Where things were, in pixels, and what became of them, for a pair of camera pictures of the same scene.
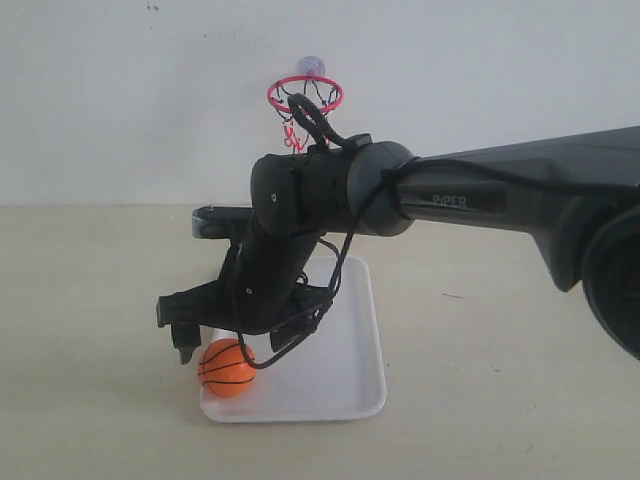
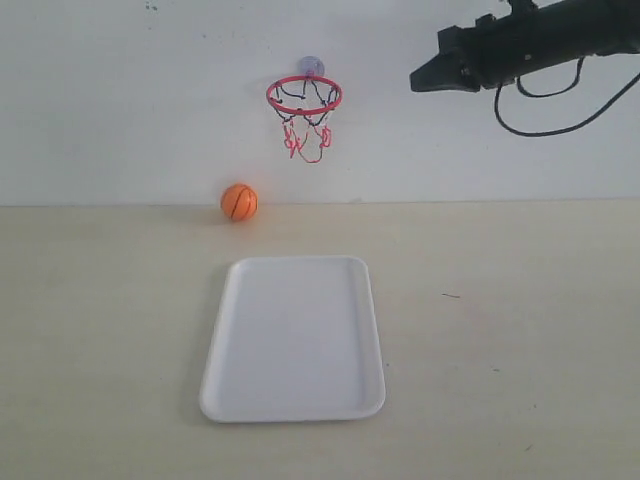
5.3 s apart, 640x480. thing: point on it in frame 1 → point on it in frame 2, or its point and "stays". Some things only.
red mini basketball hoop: [324, 94] stays
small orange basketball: [224, 368] → [239, 202]
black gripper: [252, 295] → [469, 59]
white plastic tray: [338, 377] stays
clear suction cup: [311, 65] stays
